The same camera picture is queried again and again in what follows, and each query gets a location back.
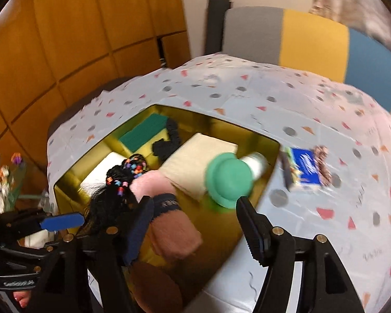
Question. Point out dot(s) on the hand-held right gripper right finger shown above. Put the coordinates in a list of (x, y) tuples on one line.
[(251, 231)]

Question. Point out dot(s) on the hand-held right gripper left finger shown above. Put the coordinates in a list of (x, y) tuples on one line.
[(140, 225)]

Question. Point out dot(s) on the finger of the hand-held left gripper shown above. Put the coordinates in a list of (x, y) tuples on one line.
[(63, 221)]

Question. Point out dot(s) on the gold cardboard box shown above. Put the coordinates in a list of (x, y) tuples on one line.
[(228, 234)]

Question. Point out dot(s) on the pink sock with blue band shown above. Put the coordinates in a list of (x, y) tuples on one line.
[(172, 231)]

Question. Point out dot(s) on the black wig with colourful beads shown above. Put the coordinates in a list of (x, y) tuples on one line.
[(107, 199)]

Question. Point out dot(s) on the green hat white bottle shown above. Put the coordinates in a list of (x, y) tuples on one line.
[(228, 179)]

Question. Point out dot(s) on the brown round soft object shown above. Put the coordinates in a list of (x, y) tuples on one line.
[(153, 287)]

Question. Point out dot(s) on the beige foam sponge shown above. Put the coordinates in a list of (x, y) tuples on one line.
[(189, 163)]

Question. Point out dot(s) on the white foam sponge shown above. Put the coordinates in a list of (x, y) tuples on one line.
[(101, 169)]

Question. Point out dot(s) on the colourful artificial flowers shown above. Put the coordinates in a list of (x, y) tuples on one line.
[(14, 169)]

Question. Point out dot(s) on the blue tissue packet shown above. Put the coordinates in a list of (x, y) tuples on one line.
[(304, 166)]

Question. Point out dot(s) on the green and yellow sponge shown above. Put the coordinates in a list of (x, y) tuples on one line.
[(143, 132)]

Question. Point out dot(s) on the leopard print scrunchie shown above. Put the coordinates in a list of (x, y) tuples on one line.
[(322, 166)]

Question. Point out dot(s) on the white printed tablecloth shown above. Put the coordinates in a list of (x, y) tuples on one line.
[(247, 88)]

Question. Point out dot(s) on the orange wooden cabinet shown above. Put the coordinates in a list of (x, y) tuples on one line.
[(68, 39)]

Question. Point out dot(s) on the grey yellow blue chair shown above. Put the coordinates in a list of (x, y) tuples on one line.
[(312, 39)]

